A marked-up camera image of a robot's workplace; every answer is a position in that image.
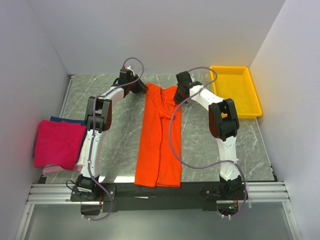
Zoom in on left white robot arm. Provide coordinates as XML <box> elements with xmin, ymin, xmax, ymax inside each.
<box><xmin>75</xmin><ymin>66</ymin><xmax>148</xmax><ymax>201</ymax></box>

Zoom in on folded navy t shirt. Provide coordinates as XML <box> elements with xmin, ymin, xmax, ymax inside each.
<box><xmin>50</xmin><ymin>116</ymin><xmax>87</xmax><ymax>148</ymax></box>

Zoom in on yellow plastic tray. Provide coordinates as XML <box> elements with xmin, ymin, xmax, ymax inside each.
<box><xmin>210</xmin><ymin>66</ymin><xmax>263</xmax><ymax>119</ymax></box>

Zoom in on orange t shirt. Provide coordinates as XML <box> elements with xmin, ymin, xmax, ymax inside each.
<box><xmin>134</xmin><ymin>83</ymin><xmax>182</xmax><ymax>188</ymax></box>

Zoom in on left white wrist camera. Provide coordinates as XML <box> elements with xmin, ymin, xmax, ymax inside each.
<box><xmin>122</xmin><ymin>65</ymin><xmax>134</xmax><ymax>72</ymax></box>

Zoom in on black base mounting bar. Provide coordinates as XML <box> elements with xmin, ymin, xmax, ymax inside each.
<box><xmin>70</xmin><ymin>181</ymin><xmax>248</xmax><ymax>213</ymax></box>

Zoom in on folded magenta t shirt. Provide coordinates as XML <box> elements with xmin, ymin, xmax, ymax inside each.
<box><xmin>34</xmin><ymin>120</ymin><xmax>86</xmax><ymax>170</ymax></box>

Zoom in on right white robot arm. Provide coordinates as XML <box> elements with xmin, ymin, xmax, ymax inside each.
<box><xmin>168</xmin><ymin>71</ymin><xmax>245</xmax><ymax>200</ymax></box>

